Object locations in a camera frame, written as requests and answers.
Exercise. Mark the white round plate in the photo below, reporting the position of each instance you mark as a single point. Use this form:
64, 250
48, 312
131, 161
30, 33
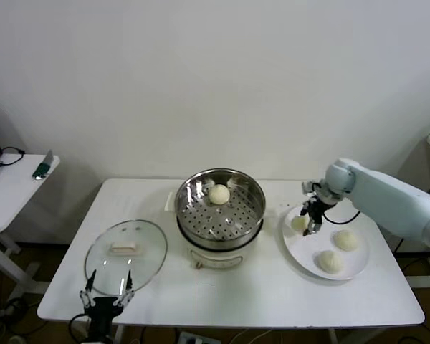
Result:
308, 247

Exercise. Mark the dark power strip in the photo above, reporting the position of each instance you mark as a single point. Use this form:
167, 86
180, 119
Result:
12, 308

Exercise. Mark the white power strip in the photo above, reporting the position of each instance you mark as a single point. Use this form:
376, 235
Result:
195, 338

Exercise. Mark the stainless steel steamer basket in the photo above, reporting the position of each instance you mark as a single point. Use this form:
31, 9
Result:
251, 200

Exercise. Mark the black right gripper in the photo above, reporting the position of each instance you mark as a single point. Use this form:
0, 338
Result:
316, 212

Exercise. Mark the small white side table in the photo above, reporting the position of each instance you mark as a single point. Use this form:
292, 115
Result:
7, 215

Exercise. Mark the white electric cooker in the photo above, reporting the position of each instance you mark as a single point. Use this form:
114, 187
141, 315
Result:
218, 259

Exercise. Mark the large white table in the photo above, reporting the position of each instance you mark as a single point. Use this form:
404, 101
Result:
236, 301

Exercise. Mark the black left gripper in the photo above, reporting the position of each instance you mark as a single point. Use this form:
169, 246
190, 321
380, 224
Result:
105, 306

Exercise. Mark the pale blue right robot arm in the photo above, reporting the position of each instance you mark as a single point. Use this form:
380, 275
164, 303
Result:
390, 200

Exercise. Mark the small grey green device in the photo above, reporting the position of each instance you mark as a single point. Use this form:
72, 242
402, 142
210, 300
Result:
43, 168

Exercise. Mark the white steamed baozi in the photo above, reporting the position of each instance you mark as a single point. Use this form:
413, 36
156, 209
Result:
298, 223
219, 194
330, 262
346, 240

